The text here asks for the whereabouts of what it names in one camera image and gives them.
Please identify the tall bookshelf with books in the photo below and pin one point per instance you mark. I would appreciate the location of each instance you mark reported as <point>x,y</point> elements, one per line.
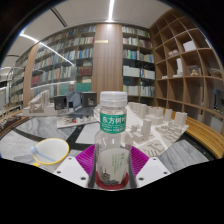
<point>138,63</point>

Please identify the light blue spoon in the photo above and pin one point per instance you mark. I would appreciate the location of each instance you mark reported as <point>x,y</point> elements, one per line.
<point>36,150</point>

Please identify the curved ceiling light strip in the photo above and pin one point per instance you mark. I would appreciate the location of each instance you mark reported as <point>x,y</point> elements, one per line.
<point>45,45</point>

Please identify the clear plastic bottle green label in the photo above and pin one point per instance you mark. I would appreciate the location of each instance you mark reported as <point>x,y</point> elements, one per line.
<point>113,143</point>

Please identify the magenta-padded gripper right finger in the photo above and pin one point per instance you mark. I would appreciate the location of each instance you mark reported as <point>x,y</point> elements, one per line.
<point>151,170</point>

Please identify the white city architectural model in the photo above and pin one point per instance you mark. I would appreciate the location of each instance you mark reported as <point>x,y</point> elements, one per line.
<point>153,130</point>

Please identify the long curved bookshelf with books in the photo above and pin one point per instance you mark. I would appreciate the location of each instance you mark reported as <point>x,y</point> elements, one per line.
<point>63,63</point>

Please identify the beige building model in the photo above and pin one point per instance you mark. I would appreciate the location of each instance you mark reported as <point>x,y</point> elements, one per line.
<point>38,103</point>

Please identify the brown architectural model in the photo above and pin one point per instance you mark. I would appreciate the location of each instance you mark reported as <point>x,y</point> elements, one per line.
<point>8,123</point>

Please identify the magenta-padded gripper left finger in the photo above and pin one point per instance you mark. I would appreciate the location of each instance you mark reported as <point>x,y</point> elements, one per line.
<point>71,170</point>

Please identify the dark grey building model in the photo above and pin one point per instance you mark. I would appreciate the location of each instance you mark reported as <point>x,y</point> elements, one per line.
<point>75,103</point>

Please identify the straight ceiling light strip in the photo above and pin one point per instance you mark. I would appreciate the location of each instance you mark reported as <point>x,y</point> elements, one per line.
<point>111,10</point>

